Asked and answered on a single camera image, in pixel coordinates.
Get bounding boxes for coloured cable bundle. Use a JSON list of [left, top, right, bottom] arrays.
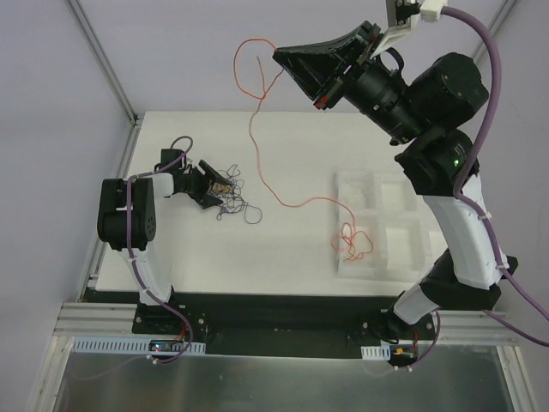
[[212, 163, 262, 227]]

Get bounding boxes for orange cable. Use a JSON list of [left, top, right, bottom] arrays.
[[232, 37, 373, 264]]

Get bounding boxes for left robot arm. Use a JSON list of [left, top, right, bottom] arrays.
[[97, 148, 232, 334]]

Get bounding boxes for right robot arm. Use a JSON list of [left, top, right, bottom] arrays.
[[273, 22, 517, 343]]

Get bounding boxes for white compartment tray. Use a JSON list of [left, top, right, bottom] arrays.
[[335, 170, 447, 283]]

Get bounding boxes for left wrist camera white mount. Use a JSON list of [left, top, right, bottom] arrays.
[[154, 148, 187, 173]]

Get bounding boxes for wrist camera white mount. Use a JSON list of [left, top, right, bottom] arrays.
[[371, 0, 448, 58], [154, 148, 187, 173]]

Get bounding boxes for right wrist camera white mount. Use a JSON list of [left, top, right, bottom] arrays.
[[371, 0, 448, 58]]

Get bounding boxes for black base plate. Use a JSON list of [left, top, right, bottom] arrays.
[[128, 291, 438, 357]]

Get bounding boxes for right aluminium frame post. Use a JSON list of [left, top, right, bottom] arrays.
[[432, 0, 518, 125]]

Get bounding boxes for aluminium frame post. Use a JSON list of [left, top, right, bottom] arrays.
[[64, 0, 139, 124], [432, 0, 518, 125]]

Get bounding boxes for left aluminium frame post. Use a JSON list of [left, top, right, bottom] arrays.
[[64, 0, 139, 124]]

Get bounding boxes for left white cable duct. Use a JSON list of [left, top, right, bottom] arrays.
[[72, 336, 186, 356]]

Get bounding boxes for white cable duct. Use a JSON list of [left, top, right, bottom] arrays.
[[72, 336, 186, 356], [360, 345, 391, 361]]

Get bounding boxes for right white cable duct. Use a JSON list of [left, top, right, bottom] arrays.
[[360, 345, 391, 361]]

